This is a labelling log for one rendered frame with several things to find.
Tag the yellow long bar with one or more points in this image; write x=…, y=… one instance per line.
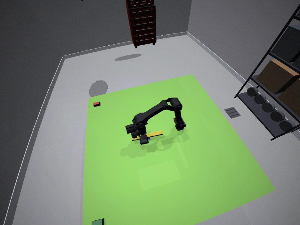
x=152, y=134

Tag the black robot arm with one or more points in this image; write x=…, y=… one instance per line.
x=140, y=120

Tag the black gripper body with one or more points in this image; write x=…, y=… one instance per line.
x=143, y=139

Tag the red rectangular block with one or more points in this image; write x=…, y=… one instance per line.
x=96, y=104

